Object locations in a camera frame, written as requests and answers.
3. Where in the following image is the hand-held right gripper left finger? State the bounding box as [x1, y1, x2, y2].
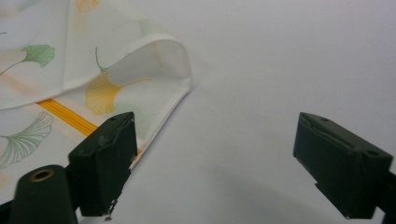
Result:
[67, 111, 138, 217]

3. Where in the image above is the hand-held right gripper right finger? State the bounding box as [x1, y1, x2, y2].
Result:
[292, 111, 394, 220]

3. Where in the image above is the white ginkgo leaf print pillowcase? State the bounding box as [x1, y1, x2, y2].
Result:
[0, 0, 193, 206]

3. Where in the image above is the pale grey table mat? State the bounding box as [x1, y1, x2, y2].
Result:
[78, 0, 396, 224]

